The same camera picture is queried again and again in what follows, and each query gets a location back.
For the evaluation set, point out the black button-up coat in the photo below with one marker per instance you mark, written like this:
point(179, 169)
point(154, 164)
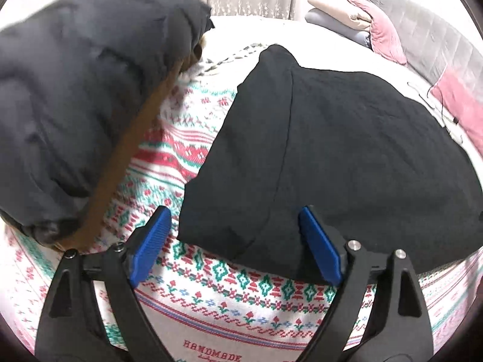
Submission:
point(376, 166)

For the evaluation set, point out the patterned red green blanket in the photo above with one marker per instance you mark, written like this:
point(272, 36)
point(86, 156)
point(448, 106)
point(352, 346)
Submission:
point(205, 308)

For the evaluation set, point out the folded black puffer jacket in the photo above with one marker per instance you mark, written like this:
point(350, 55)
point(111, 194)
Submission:
point(73, 77)

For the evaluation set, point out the folded grey-blue blanket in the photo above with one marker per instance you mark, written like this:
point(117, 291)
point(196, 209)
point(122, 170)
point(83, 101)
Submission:
point(320, 18)

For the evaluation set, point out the folded brown jacket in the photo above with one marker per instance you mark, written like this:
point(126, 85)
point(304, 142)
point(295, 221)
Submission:
point(113, 173)

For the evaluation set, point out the pink pillow near headboard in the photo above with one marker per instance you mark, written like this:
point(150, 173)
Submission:
point(463, 106)

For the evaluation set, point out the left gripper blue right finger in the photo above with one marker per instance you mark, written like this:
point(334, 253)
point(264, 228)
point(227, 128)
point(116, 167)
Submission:
point(326, 244)

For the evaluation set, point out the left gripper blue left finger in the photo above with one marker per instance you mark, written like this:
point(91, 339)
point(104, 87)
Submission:
point(145, 244)

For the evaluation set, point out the pink pillow on bedding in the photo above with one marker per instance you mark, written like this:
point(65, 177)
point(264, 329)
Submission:
point(384, 37)

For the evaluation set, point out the grey quilted headboard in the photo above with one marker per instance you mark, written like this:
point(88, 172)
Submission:
point(433, 46)

